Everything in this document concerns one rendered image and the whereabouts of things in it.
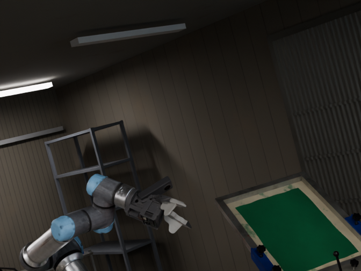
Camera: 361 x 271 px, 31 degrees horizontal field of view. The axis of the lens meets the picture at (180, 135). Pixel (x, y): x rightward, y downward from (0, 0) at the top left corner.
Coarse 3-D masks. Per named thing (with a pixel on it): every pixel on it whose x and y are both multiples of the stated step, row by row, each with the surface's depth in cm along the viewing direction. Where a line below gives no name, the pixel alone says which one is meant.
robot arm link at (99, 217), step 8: (88, 208) 211; (96, 208) 211; (104, 208) 210; (112, 208) 211; (96, 216) 209; (104, 216) 211; (112, 216) 213; (96, 224) 209; (104, 224) 212; (112, 224) 216; (96, 232) 215; (104, 232) 214
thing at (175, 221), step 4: (172, 212) 207; (164, 216) 207; (168, 216) 208; (172, 216) 206; (176, 216) 207; (168, 220) 207; (172, 220) 207; (176, 220) 207; (180, 220) 207; (184, 220) 208; (172, 224) 207; (176, 224) 207; (180, 224) 208; (184, 224) 207; (188, 224) 207; (172, 228) 207; (176, 228) 207; (172, 232) 206
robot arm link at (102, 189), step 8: (96, 176) 210; (104, 176) 211; (88, 184) 209; (96, 184) 208; (104, 184) 207; (112, 184) 207; (120, 184) 207; (88, 192) 210; (96, 192) 208; (104, 192) 207; (112, 192) 206; (96, 200) 210; (104, 200) 208; (112, 200) 206
